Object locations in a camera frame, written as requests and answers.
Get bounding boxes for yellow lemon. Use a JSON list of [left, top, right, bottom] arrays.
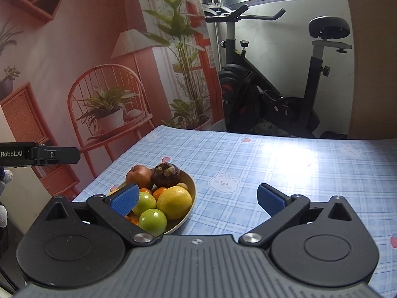
[[157, 186, 193, 220]]

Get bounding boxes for yellow-green round fruit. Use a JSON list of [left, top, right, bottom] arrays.
[[132, 192, 157, 217]]

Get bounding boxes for gloved left hand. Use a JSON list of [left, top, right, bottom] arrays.
[[0, 167, 15, 229]]

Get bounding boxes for black exercise bike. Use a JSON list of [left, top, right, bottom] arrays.
[[203, 3, 352, 140]]

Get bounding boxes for red apple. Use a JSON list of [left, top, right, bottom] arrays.
[[126, 165, 153, 190]]

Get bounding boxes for blue plaid tablecloth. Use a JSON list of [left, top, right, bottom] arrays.
[[77, 126, 396, 297]]

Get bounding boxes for dark purple mangosteen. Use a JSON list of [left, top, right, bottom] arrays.
[[152, 162, 181, 188]]

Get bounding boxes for wooden door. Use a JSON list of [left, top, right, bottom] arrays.
[[348, 0, 396, 139]]

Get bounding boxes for small brown longan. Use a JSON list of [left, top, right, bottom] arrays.
[[177, 183, 188, 191]]

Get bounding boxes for orange tangerine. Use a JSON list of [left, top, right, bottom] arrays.
[[152, 187, 167, 201], [139, 188, 152, 194]]

